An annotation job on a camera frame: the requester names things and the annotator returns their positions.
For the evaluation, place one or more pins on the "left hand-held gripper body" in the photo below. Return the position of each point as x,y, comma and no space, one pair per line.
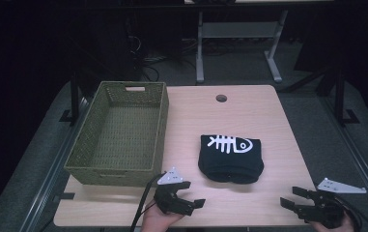
164,198

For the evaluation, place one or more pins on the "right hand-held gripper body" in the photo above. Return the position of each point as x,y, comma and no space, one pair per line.
328,208

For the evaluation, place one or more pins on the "black fishbone-print garment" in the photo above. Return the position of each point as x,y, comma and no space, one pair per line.
230,162

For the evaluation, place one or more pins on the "green woven basket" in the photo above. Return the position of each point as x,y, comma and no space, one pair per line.
123,135

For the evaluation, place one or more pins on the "person's left hand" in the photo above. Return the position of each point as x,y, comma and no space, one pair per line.
157,220

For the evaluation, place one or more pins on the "person's right hand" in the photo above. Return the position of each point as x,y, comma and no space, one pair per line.
347,226

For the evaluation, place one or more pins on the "black metal stand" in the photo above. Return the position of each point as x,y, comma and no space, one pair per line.
340,96
74,96

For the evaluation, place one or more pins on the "aluminium floor rail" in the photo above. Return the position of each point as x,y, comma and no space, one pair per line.
51,174
358,154

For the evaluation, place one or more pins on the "white metal table frame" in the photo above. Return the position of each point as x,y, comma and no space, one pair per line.
236,30

